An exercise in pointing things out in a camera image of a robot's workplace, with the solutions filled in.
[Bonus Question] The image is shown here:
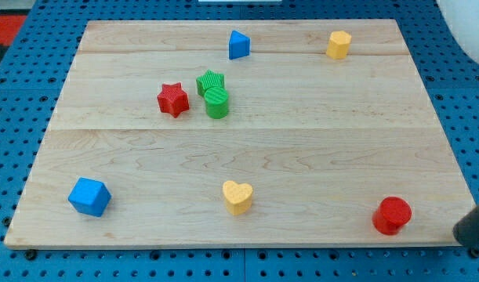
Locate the red cylinder block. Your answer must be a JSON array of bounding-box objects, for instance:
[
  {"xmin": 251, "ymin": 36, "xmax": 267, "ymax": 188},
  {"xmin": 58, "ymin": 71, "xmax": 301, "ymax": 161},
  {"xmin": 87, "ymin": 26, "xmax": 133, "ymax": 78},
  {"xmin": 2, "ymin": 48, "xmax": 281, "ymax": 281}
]
[{"xmin": 372, "ymin": 196, "xmax": 412, "ymax": 236}]

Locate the yellow heart block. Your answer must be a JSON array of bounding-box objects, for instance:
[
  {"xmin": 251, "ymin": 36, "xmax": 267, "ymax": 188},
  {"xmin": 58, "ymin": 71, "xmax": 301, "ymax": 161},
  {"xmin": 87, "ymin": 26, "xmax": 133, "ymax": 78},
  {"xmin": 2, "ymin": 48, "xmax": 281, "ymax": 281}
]
[{"xmin": 222, "ymin": 180, "xmax": 254, "ymax": 215}]

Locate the yellow hexagon block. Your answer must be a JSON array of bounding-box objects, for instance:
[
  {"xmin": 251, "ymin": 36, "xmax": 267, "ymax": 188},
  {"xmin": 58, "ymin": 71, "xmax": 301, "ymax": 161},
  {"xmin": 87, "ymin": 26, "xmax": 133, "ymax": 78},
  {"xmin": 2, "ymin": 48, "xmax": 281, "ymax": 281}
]
[{"xmin": 326, "ymin": 31, "xmax": 352, "ymax": 60}]

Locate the blue triangle block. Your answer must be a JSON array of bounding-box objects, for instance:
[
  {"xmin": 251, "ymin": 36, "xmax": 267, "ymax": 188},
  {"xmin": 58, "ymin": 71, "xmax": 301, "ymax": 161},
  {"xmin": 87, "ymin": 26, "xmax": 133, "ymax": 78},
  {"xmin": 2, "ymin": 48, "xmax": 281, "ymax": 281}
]
[{"xmin": 228, "ymin": 31, "xmax": 251, "ymax": 60}]

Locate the red star block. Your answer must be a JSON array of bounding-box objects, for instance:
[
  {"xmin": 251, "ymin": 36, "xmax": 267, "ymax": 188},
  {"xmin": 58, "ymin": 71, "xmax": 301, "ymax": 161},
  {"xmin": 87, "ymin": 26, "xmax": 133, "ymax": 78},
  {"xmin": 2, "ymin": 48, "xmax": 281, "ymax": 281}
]
[{"xmin": 157, "ymin": 82, "xmax": 190, "ymax": 118}]

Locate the wooden board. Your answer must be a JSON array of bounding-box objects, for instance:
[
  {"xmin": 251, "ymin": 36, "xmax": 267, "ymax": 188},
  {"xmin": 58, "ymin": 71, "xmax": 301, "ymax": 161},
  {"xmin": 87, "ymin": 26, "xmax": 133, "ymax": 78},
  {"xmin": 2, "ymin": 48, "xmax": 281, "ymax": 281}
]
[{"xmin": 4, "ymin": 20, "xmax": 474, "ymax": 250}]

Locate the blue cube block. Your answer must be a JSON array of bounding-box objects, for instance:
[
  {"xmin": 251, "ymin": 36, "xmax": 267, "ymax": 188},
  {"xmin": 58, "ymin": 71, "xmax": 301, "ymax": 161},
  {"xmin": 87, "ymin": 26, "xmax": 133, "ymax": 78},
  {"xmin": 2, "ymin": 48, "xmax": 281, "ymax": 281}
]
[{"xmin": 67, "ymin": 177, "xmax": 111, "ymax": 217}]

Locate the green star block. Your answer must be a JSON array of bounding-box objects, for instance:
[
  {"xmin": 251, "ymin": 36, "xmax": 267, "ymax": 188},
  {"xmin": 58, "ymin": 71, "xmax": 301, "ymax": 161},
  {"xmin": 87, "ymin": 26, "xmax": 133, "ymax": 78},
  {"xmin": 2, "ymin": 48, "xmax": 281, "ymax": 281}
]
[{"xmin": 196, "ymin": 70, "xmax": 225, "ymax": 96}]

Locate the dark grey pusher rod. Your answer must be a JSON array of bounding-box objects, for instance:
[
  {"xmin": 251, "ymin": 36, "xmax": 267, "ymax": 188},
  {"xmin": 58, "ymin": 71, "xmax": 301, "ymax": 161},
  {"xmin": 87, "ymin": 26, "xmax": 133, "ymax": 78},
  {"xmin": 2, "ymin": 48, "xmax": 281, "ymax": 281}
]
[{"xmin": 452, "ymin": 204, "xmax": 479, "ymax": 248}]

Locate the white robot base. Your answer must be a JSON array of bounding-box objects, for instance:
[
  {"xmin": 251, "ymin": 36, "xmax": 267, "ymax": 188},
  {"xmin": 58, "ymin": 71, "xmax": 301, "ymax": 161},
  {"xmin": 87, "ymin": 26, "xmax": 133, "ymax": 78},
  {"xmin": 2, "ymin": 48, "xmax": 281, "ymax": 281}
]
[{"xmin": 436, "ymin": 0, "xmax": 479, "ymax": 64}]

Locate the green cylinder block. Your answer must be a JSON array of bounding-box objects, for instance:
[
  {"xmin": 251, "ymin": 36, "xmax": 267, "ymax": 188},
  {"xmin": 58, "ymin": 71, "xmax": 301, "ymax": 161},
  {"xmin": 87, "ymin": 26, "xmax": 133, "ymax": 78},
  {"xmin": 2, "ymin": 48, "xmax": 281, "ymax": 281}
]
[{"xmin": 204, "ymin": 87, "xmax": 229, "ymax": 119}]

